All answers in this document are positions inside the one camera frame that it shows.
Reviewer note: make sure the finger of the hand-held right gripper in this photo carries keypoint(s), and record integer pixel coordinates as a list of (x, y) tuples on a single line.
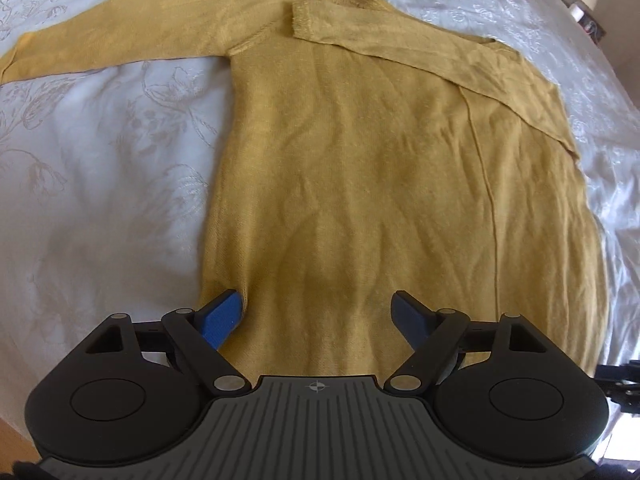
[(620, 377)]

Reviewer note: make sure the mustard yellow knit sweater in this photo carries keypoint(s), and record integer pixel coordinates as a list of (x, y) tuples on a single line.
[(350, 160)]

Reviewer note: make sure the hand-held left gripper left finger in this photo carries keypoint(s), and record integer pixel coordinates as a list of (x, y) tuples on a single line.
[(222, 317)]

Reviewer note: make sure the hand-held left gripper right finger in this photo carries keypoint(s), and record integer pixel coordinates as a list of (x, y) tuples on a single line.
[(407, 317)]

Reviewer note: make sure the white embroidered bedspread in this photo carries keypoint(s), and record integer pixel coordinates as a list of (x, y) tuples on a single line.
[(100, 185)]

